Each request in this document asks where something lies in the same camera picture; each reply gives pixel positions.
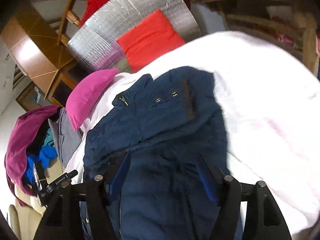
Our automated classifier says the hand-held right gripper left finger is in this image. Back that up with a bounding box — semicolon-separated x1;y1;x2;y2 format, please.
35;151;132;240

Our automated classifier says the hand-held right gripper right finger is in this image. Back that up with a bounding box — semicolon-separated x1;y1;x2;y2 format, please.
199;155;293;240

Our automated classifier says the navy blue zip jacket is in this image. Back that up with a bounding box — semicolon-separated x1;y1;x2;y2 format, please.
80;66;244;240

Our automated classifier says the pile of clothes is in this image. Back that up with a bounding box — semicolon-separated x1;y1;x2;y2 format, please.
4;105;63;208

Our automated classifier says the cream sofa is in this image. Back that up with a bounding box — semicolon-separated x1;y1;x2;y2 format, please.
7;162;65;240

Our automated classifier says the bright blue garment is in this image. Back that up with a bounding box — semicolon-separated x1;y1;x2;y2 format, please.
24;145;57;185

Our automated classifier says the teal garment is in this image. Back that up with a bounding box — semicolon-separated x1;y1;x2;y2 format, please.
41;129;57;147

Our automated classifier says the grey garment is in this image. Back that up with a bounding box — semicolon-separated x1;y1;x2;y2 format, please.
47;107;84;168

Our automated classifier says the pink pillow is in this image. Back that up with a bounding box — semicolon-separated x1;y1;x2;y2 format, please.
65;68;119;132

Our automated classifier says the white bed blanket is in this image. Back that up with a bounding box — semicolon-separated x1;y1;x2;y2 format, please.
64;30;320;240

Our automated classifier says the wooden lattice door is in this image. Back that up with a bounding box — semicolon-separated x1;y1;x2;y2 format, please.
15;82;48;110

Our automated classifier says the silver foil-wrapped panel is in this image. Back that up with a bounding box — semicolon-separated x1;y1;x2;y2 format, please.
67;0;202;73

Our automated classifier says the red-orange pillow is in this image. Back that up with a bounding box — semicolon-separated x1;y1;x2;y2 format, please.
116;9;186;73

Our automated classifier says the wooden column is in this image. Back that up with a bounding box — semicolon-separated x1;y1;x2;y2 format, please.
0;2;80;85

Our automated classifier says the wooden stair railing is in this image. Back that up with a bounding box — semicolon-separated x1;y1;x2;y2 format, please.
57;0;94;45

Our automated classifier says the wooden table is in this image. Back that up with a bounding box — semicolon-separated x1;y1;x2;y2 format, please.
192;0;320;80

